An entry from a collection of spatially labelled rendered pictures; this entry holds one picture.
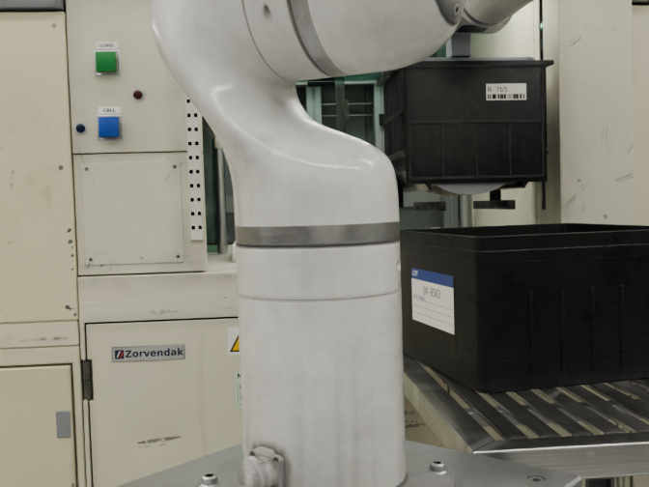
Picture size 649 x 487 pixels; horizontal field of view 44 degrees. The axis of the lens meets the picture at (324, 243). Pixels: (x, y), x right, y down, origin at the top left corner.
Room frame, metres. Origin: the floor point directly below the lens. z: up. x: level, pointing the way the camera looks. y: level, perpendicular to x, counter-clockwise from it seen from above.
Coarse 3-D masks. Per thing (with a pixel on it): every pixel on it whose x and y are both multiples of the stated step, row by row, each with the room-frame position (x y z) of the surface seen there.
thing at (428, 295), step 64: (448, 256) 0.94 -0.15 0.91; (512, 256) 0.87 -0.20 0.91; (576, 256) 0.89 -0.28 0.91; (640, 256) 0.91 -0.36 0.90; (448, 320) 0.94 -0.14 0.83; (512, 320) 0.87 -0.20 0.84; (576, 320) 0.89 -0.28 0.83; (640, 320) 0.91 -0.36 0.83; (512, 384) 0.87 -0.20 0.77; (576, 384) 0.89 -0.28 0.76
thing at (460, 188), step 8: (440, 184) 1.21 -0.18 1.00; (448, 184) 1.21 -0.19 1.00; (456, 184) 1.21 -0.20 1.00; (464, 184) 1.21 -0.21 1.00; (472, 184) 1.21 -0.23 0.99; (480, 184) 1.21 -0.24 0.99; (488, 184) 1.22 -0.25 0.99; (496, 184) 1.22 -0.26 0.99; (504, 184) 1.22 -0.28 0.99; (456, 192) 1.21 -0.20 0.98; (464, 192) 1.21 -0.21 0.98; (472, 192) 1.21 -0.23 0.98; (480, 192) 1.21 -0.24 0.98
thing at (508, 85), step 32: (416, 64) 1.17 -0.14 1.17; (448, 64) 1.17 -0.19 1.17; (480, 64) 1.18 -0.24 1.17; (512, 64) 1.18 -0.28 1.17; (544, 64) 1.18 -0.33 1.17; (384, 96) 1.36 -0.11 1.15; (416, 96) 1.17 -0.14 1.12; (448, 96) 1.17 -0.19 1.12; (480, 96) 1.18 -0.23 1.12; (512, 96) 1.18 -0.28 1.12; (544, 96) 1.18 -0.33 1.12; (384, 128) 1.36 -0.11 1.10; (416, 128) 1.17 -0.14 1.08; (448, 128) 1.17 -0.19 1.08; (480, 128) 1.18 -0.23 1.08; (512, 128) 1.18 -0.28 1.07; (544, 128) 1.18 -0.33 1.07; (416, 160) 1.17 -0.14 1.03; (448, 160) 1.17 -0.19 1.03; (480, 160) 1.18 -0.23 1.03; (512, 160) 1.18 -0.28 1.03; (544, 160) 1.18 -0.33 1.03
